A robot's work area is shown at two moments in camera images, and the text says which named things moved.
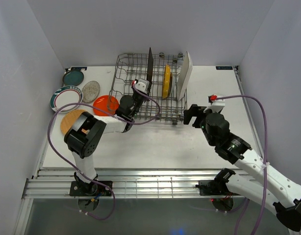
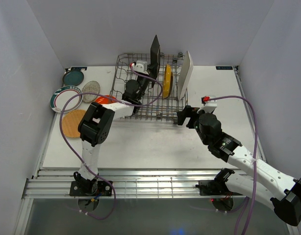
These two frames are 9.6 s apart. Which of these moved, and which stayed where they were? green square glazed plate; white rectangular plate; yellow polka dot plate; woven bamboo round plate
Moved: green square glazed plate
Stayed: white rectangular plate; yellow polka dot plate; woven bamboo round plate
